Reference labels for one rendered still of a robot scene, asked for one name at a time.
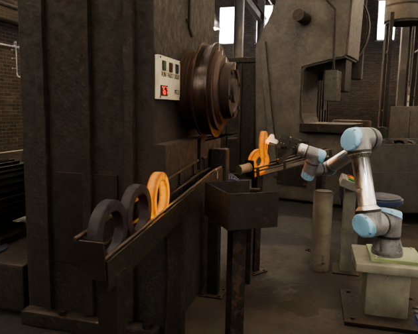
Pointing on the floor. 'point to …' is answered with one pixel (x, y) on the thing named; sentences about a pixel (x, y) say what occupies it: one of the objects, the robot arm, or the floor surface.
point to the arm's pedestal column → (381, 304)
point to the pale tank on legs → (405, 19)
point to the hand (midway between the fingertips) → (263, 141)
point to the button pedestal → (349, 201)
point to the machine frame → (103, 148)
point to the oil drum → (355, 122)
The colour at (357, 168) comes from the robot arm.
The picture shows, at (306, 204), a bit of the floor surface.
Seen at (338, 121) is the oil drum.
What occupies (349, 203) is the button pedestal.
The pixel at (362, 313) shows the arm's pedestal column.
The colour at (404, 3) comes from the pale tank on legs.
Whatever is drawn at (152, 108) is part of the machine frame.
